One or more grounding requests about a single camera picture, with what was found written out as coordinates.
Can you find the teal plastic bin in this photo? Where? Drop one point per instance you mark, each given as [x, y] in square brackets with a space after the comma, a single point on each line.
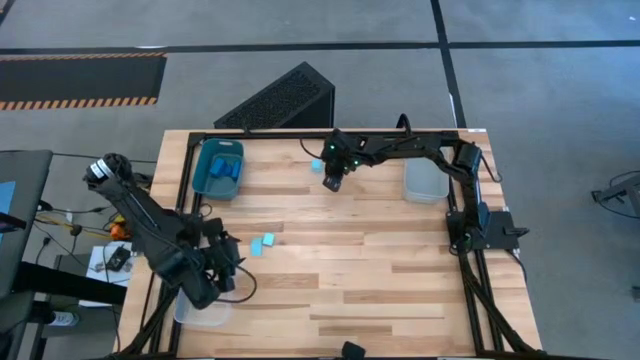
[217, 187]

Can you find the black mesh computer tower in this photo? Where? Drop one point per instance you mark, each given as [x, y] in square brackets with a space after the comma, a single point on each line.
[280, 100]

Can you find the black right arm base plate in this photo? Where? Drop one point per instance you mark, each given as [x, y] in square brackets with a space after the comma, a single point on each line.
[505, 227]

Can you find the clear plastic bin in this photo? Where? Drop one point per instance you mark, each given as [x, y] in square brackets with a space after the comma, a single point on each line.
[205, 316]

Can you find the black hazard-striped floor mat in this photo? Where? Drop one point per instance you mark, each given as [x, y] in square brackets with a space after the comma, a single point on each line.
[80, 77]

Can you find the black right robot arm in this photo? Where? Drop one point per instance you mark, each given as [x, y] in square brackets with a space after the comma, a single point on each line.
[415, 147]

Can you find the white paper sheet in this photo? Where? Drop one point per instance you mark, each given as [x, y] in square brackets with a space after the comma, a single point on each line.
[97, 268]

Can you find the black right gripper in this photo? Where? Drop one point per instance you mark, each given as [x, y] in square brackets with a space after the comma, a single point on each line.
[345, 152]

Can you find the white plastic bin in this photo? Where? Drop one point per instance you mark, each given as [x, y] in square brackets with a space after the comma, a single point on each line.
[426, 182]

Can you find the dark rounded object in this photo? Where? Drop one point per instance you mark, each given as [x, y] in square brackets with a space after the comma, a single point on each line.
[354, 351]

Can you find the orange connector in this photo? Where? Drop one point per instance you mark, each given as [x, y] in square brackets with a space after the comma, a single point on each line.
[118, 232]

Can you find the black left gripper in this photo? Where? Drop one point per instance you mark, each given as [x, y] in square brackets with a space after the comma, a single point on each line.
[217, 252]

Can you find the small black device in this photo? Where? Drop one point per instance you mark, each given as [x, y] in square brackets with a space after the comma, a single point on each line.
[118, 258]

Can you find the light turquoise cube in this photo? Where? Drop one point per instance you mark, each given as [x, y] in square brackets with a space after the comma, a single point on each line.
[316, 166]

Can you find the light turquoise block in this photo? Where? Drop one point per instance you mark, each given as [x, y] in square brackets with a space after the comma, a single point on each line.
[256, 247]
[269, 239]

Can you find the black aluminium table frame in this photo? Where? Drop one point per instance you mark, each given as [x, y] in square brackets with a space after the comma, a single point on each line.
[275, 135]

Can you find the small white sticker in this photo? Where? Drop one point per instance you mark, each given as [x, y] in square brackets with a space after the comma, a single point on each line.
[477, 130]

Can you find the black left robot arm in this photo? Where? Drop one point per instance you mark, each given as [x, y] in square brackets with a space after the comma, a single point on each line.
[150, 225]

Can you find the blue panel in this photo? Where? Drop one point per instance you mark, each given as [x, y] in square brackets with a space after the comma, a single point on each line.
[6, 197]

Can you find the blue block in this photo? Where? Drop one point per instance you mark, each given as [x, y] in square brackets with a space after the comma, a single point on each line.
[235, 170]
[218, 167]

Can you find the black beam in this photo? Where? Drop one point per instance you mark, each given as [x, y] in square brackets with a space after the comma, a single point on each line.
[70, 282]

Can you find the black side table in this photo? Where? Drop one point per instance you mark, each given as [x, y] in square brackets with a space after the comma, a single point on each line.
[25, 200]

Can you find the white-labelled black cylinder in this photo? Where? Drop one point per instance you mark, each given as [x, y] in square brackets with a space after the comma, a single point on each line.
[62, 319]

